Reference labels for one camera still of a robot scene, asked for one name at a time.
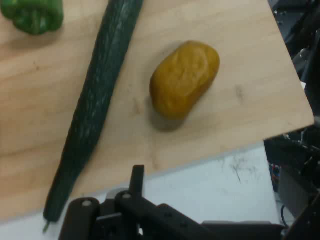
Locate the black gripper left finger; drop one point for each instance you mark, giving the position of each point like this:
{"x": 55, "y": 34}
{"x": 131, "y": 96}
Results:
{"x": 140, "y": 215}

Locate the green bell pepper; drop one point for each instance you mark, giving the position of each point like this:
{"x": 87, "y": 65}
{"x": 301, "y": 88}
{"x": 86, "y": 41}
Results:
{"x": 35, "y": 15}

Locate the light wooden board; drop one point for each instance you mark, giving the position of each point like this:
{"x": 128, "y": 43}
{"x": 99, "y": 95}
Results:
{"x": 225, "y": 25}

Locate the grey metal box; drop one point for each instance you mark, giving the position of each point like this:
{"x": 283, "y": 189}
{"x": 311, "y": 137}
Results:
{"x": 292, "y": 190}

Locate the dark background equipment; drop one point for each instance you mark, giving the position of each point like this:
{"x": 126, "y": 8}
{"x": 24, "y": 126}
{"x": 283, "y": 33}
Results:
{"x": 305, "y": 37}

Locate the long dark green cucumber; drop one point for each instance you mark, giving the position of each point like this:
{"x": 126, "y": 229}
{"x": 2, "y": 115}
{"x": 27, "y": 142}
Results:
{"x": 100, "y": 82}

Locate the brown potato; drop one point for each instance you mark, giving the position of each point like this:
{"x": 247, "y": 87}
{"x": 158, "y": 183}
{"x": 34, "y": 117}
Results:
{"x": 183, "y": 80}

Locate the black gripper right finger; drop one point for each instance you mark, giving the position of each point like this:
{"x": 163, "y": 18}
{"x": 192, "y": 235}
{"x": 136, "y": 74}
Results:
{"x": 308, "y": 222}

